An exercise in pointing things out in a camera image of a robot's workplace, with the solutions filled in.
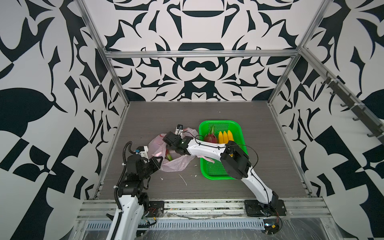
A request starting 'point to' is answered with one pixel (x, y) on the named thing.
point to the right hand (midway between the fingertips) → (171, 141)
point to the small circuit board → (271, 225)
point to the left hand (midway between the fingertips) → (162, 155)
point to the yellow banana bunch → (224, 138)
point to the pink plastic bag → (157, 148)
